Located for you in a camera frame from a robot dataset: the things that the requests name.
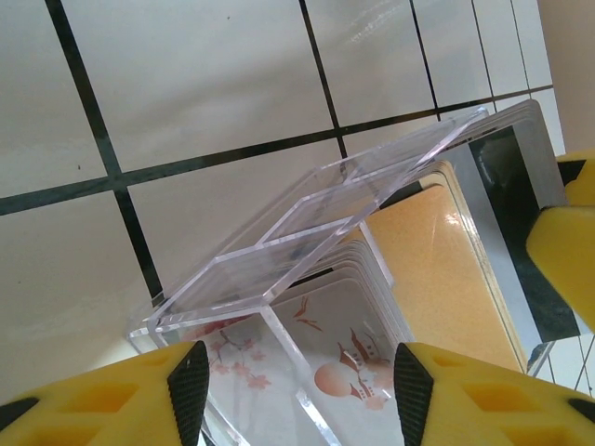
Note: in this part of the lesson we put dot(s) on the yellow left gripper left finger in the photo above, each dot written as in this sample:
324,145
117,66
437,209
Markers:
93,413

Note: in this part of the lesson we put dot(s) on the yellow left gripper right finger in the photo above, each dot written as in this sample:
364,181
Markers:
502,409

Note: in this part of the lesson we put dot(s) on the gold card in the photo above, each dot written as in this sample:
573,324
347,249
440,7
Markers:
432,260

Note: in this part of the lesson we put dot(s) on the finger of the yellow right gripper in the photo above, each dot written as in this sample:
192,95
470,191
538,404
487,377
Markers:
567,260
583,190

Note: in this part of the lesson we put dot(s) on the clear acrylic card stand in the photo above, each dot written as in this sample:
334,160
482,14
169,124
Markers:
288,232

